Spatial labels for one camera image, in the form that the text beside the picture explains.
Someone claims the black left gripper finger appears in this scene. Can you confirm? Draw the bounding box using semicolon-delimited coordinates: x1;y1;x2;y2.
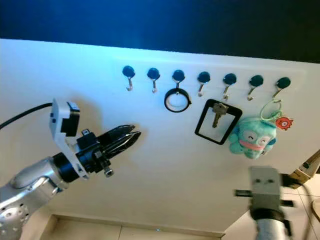
104;131;142;157
97;124;136;144

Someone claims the silver key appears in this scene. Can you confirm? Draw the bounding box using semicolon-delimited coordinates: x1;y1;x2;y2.
211;102;229;129

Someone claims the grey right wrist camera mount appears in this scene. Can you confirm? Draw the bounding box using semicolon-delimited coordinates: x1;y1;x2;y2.
250;166;283;211

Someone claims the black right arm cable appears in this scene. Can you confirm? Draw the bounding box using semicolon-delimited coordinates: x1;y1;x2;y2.
281;172;295;187

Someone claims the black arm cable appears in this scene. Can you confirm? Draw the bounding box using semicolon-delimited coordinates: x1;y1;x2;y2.
0;102;54;130
281;172;295;187

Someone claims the teal plush keychain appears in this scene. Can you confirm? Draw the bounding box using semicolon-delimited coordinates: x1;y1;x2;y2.
228;99;294;160

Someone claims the black ring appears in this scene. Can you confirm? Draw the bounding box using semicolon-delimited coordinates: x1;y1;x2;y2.
164;87;191;113

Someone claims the dark round wall hook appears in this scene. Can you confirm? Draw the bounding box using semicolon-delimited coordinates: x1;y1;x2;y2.
271;76;292;102
147;67;161;94
172;69;186;90
196;71;211;97
246;74;264;101
221;73;237;101
122;65;136;92

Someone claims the black card frame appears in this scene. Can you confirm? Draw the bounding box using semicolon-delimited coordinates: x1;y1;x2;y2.
194;98;241;146

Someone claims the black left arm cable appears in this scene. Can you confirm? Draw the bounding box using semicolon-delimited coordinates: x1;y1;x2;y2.
0;102;54;130

